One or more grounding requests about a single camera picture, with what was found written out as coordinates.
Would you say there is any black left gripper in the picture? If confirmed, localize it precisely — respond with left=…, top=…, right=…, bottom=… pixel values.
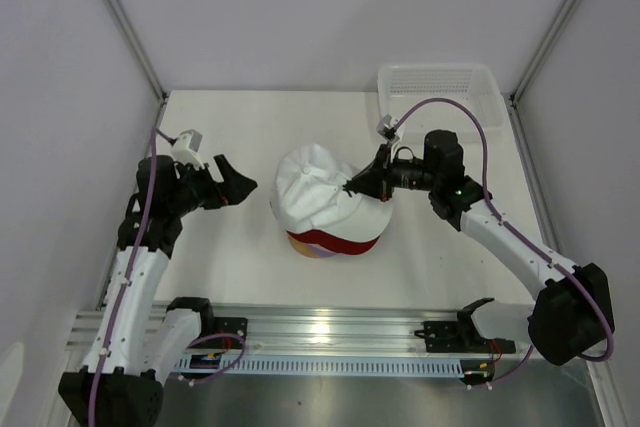
left=168, top=154, right=256, bottom=217

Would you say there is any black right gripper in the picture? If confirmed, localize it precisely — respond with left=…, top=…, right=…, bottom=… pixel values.
left=345, top=143, right=439, bottom=203

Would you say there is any white baseball cap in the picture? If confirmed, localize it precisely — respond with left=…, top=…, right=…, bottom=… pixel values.
left=270, top=143, right=393, bottom=243

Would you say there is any red baseball cap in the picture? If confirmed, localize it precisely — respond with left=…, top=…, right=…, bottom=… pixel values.
left=287, top=230, right=380, bottom=256

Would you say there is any pink baseball cap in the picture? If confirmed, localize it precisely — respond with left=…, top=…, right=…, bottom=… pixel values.
left=289, top=238, right=323, bottom=258

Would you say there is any purple LA baseball cap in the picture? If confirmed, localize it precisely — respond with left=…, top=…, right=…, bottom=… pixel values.
left=310, top=245, right=339, bottom=258

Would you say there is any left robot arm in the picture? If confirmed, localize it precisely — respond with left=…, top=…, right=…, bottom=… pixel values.
left=58, top=154, right=258, bottom=426

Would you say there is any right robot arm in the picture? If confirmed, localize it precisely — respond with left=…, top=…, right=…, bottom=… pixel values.
left=344, top=130, right=615, bottom=366

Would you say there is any white plastic basket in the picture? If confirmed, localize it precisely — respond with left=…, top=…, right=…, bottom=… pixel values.
left=377, top=63, right=506, bottom=143

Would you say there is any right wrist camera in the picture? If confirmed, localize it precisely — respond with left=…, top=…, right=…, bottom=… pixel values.
left=376, top=114, right=406, bottom=153

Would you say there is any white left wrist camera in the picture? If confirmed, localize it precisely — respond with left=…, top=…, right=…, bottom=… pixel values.
left=170, top=129, right=206, bottom=170

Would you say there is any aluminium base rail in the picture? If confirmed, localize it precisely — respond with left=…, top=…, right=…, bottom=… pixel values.
left=64, top=291, right=612, bottom=363

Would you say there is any white slotted cable duct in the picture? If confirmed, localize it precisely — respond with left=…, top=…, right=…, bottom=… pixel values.
left=169, top=352, right=464, bottom=379

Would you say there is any aluminium frame post left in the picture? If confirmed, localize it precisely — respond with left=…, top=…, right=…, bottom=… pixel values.
left=74, top=0, right=169, bottom=103

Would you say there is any aluminium frame post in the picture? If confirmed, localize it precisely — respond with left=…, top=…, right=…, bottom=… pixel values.
left=509, top=0, right=582, bottom=105
left=74, top=0, right=169, bottom=103

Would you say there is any aluminium frame post right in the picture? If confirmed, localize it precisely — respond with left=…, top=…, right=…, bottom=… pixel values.
left=509, top=0, right=582, bottom=105

